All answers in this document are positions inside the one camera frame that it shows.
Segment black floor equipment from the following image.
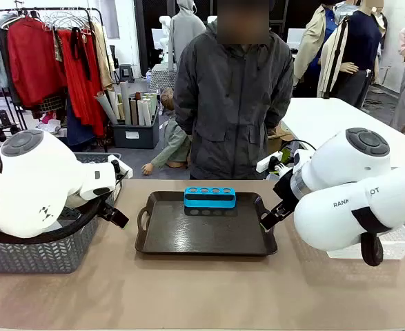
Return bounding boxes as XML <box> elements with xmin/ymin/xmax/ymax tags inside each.
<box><xmin>0</xmin><ymin>108</ymin><xmax>21</xmax><ymax>143</ymax></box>

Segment red pleated dress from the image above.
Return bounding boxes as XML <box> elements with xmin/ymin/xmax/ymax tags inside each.
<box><xmin>57</xmin><ymin>28</ymin><xmax>108</xmax><ymax>138</ymax></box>

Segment short white paper roll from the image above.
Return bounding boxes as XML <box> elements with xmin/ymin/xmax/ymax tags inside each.
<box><xmin>137</xmin><ymin>99</ymin><xmax>152</xmax><ymax>127</ymax></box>

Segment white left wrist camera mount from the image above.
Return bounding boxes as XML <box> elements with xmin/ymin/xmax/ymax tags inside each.
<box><xmin>106</xmin><ymin>154</ymin><xmax>135</xmax><ymax>181</ymax></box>

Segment beige hanging garment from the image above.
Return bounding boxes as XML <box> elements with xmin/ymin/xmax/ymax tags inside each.
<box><xmin>90</xmin><ymin>21</ymin><xmax>116</xmax><ymax>92</ymax></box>

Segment person in grey jacket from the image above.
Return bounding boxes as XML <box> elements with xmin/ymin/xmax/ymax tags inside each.
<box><xmin>172</xmin><ymin>0</ymin><xmax>295</xmax><ymax>181</ymax></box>

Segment grey basket holding flasks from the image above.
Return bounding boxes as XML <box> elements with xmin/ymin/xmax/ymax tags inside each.
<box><xmin>0</xmin><ymin>206</ymin><xmax>101</xmax><ymax>275</ymax></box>

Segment black stool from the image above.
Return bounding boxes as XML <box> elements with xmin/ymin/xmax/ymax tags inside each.
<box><xmin>119</xmin><ymin>63</ymin><xmax>135</xmax><ymax>83</ymax></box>

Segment blue test tube rack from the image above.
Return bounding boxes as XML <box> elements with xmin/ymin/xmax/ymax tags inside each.
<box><xmin>183</xmin><ymin>186</ymin><xmax>237</xmax><ymax>209</ymax></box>

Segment black right arm cable loop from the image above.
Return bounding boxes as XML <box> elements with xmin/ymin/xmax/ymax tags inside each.
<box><xmin>359</xmin><ymin>232</ymin><xmax>385</xmax><ymax>268</ymax></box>

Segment dark grey storage bin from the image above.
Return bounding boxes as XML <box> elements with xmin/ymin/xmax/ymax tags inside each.
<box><xmin>111</xmin><ymin>106</ymin><xmax>161</xmax><ymax>150</ymax></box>

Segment tall white paper roll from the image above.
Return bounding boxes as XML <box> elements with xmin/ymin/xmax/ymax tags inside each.
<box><xmin>119</xmin><ymin>81</ymin><xmax>133</xmax><ymax>126</ymax></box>

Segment mannequin in beige coat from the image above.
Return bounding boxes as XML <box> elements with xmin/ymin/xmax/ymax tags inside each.
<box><xmin>293</xmin><ymin>0</ymin><xmax>342</xmax><ymax>99</ymax></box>

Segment grey hoodie mannequin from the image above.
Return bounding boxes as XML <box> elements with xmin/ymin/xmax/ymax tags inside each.
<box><xmin>168</xmin><ymin>0</ymin><xmax>207</xmax><ymax>66</ymax></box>

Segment child mannequin in green top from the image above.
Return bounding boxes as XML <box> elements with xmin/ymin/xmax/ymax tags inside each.
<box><xmin>141</xmin><ymin>87</ymin><xmax>193</xmax><ymax>176</ymax></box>

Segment dark brown serving tray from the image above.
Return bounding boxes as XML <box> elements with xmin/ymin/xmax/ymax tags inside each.
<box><xmin>135</xmin><ymin>191</ymin><xmax>279</xmax><ymax>258</ymax></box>

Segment white plastic basket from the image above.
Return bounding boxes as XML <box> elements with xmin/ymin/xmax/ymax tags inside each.
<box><xmin>326</xmin><ymin>224</ymin><xmax>405</xmax><ymax>260</ymax></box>

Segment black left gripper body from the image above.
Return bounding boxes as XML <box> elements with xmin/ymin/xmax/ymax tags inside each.
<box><xmin>97</xmin><ymin>198</ymin><xmax>119</xmax><ymax>220</ymax></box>

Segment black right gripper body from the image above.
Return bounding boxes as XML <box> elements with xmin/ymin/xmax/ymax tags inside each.
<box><xmin>273</xmin><ymin>168</ymin><xmax>299</xmax><ymax>208</ymax></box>

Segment red shirt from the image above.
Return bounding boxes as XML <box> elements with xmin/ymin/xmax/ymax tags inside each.
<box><xmin>6</xmin><ymin>16</ymin><xmax>68</xmax><ymax>108</ymax></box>

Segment white table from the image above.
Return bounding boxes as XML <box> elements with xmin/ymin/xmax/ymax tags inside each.
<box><xmin>280</xmin><ymin>97</ymin><xmax>405</xmax><ymax>167</ymax></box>

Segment cardboard box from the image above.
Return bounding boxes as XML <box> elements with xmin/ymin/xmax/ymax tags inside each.
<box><xmin>266</xmin><ymin>123</ymin><xmax>293</xmax><ymax>157</ymax></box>

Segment grey paper roll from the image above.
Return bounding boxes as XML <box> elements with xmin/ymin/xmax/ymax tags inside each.
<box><xmin>94</xmin><ymin>90</ymin><xmax>119</xmax><ymax>126</ymax></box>

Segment black metal clothes rack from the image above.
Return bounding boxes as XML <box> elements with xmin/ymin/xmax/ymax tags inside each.
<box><xmin>0</xmin><ymin>6</ymin><xmax>109</xmax><ymax>153</ymax></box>

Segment mannequin in navy top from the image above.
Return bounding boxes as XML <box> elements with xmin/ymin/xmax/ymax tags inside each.
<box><xmin>317</xmin><ymin>0</ymin><xmax>383</xmax><ymax>108</ymax></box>

